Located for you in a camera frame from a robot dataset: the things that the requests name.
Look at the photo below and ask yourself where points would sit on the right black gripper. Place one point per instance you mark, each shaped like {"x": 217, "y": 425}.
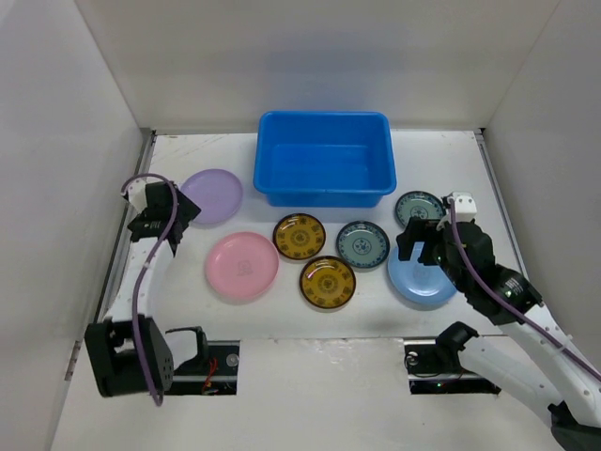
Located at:
{"x": 423, "y": 233}

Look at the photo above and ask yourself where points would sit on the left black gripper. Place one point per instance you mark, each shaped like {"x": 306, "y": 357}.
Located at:
{"x": 187, "y": 209}

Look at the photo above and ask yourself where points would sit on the light blue plastic plate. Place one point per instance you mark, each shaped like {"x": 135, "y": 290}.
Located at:
{"x": 423, "y": 287}

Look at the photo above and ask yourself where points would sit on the purple plastic plate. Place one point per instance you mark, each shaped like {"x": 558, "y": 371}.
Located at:
{"x": 216, "y": 192}

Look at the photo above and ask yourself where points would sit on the pink plastic plate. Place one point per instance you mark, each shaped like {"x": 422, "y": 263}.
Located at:
{"x": 242, "y": 266}

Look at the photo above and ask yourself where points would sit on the yellow patterned plate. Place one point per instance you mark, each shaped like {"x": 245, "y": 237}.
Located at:
{"x": 299, "y": 236}
{"x": 327, "y": 282}

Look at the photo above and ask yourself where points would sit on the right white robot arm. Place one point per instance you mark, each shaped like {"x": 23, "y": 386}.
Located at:
{"x": 562, "y": 389}

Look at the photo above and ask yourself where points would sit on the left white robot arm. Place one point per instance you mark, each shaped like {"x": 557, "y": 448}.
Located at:
{"x": 128, "y": 352}

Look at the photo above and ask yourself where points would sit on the blue plastic bin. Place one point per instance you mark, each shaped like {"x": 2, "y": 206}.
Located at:
{"x": 321, "y": 159}

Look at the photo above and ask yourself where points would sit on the blue white plate right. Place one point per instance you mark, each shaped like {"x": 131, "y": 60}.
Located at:
{"x": 418, "y": 204}

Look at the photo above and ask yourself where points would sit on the blue white plate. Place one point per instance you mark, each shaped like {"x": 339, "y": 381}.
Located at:
{"x": 363, "y": 245}
{"x": 418, "y": 204}

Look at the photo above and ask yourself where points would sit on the blue white plate centre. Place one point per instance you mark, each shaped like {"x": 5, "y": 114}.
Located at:
{"x": 363, "y": 245}

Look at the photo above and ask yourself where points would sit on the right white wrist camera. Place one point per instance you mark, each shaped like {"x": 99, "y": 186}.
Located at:
{"x": 464, "y": 205}

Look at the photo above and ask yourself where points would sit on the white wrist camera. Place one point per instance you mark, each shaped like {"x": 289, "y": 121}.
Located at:
{"x": 464, "y": 205}
{"x": 135, "y": 195}

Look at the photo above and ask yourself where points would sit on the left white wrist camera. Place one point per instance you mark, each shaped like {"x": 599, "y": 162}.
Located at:
{"x": 135, "y": 195}

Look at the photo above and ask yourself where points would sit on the left aluminium rail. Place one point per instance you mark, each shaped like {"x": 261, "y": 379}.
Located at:
{"x": 118, "y": 256}

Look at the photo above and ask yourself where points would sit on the aluminium rail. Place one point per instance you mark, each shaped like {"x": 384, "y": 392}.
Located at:
{"x": 480, "y": 139}
{"x": 118, "y": 256}

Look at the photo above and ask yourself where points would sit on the right aluminium rail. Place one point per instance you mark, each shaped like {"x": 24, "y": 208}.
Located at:
{"x": 480, "y": 139}

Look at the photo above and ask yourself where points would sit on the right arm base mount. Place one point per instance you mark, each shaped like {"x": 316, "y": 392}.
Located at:
{"x": 434, "y": 372}

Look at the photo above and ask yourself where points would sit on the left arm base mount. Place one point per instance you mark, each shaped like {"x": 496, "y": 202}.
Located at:
{"x": 212, "y": 376}

